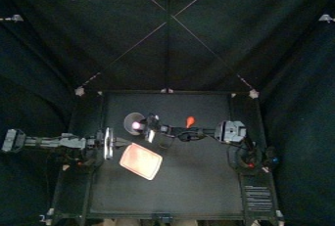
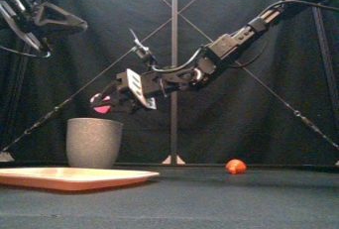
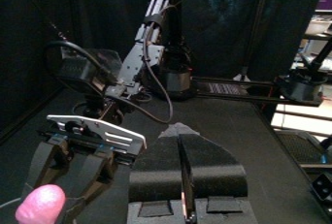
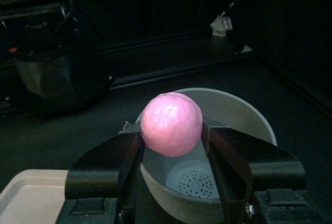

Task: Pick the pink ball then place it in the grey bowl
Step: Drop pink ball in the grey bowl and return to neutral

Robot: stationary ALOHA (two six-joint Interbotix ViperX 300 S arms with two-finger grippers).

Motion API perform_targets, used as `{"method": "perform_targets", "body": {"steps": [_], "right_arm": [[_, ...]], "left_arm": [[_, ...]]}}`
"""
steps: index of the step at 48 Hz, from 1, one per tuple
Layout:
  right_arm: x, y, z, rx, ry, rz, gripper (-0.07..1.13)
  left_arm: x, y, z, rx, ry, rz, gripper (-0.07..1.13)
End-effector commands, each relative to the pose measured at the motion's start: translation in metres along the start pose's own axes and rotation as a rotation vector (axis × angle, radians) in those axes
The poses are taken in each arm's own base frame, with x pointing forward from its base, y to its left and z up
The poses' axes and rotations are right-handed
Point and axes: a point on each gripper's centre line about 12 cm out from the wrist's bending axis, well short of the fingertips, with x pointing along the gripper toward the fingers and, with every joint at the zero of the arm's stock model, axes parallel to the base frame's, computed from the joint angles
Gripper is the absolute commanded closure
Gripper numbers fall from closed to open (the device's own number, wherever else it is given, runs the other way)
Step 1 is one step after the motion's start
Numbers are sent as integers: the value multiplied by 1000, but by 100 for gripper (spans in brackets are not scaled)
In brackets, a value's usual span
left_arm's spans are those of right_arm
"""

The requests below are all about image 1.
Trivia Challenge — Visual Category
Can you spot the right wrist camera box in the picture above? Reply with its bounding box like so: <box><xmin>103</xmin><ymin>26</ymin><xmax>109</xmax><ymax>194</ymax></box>
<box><xmin>158</xmin><ymin>123</ymin><xmax>172</xmax><ymax>135</ymax></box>

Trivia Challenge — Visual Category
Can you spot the black cloth curtain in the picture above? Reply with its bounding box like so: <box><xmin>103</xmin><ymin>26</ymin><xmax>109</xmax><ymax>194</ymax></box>
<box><xmin>0</xmin><ymin>0</ymin><xmax>335</xmax><ymax>226</ymax></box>

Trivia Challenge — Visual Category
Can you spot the grey bowl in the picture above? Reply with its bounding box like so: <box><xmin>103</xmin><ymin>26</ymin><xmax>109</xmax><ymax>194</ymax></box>
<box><xmin>123</xmin><ymin>112</ymin><xmax>148</xmax><ymax>136</ymax></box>

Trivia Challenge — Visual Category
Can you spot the pink rectangular tray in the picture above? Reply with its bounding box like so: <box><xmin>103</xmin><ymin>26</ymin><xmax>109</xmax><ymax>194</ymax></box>
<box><xmin>117</xmin><ymin>142</ymin><xmax>163</xmax><ymax>181</ymax></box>

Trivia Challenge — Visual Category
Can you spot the thin white brace cord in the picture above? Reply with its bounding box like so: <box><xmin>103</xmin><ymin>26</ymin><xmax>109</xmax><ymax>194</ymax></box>
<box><xmin>120</xmin><ymin>0</ymin><xmax>253</xmax><ymax>90</ymax></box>
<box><xmin>80</xmin><ymin>0</ymin><xmax>231</xmax><ymax>88</ymax></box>

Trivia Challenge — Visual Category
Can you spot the white text label sticker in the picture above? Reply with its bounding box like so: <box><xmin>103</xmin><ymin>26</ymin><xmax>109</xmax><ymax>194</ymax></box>
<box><xmin>243</xmin><ymin>185</ymin><xmax>273</xmax><ymax>213</ymax></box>

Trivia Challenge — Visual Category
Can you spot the black table frame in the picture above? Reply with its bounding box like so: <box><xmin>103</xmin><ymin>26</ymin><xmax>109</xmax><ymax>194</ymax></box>
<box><xmin>46</xmin><ymin>89</ymin><xmax>285</xmax><ymax>226</ymax></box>

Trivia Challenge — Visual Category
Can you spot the black device with blue light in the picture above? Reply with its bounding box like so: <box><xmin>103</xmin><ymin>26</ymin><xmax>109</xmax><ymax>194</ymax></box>
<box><xmin>262</xmin><ymin>146</ymin><xmax>280</xmax><ymax>169</ymax></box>

